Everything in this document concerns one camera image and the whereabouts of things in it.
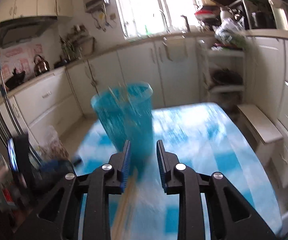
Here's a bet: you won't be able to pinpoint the green vegetables plastic bag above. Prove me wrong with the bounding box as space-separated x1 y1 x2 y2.
215 18 247 48

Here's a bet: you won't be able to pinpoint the white lower kitchen cabinets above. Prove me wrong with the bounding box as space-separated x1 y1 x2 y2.
0 36 199 144

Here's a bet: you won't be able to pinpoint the floral plastic bag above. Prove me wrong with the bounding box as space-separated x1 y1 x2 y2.
39 126 69 161

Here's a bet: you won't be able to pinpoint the black wok on stove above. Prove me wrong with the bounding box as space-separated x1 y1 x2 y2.
5 68 26 91

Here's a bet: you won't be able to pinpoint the metal kettle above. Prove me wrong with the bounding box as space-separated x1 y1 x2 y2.
33 54 50 76

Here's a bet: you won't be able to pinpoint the blue white checkered tablecloth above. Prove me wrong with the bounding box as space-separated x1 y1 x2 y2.
76 103 282 239

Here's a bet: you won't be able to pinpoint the teal perforated utensil holder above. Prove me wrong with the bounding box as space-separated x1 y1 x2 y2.
90 82 154 180

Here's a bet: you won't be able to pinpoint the bamboo chopstick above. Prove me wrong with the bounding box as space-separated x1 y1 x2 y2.
111 168 138 239

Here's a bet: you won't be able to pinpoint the white storage shelf rack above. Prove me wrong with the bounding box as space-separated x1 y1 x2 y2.
196 37 246 108

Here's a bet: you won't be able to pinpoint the white upper cabinets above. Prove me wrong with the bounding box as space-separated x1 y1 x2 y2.
0 0 73 23

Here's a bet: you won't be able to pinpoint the white small stool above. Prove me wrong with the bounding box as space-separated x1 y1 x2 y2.
237 104 283 167

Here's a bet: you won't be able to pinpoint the range hood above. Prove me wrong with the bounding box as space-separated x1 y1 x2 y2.
0 16 58 49

